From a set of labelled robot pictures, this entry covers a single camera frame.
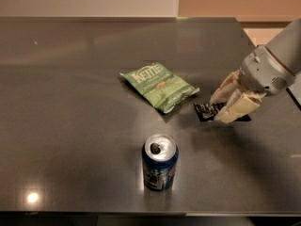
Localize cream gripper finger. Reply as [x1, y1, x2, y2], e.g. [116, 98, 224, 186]
[210, 71, 241, 105]
[214, 89, 262, 123]

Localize black rxbar chocolate wrapper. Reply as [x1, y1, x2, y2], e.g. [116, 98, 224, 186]
[193, 101, 252, 123]

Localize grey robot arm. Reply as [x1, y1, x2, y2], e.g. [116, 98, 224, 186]
[210, 19, 301, 123]

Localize green Kettle chips bag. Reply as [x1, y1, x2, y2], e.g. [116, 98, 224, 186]
[121, 62, 199, 114]

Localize blue Pepsi soda can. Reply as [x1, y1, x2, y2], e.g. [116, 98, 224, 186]
[141, 134, 179, 191]

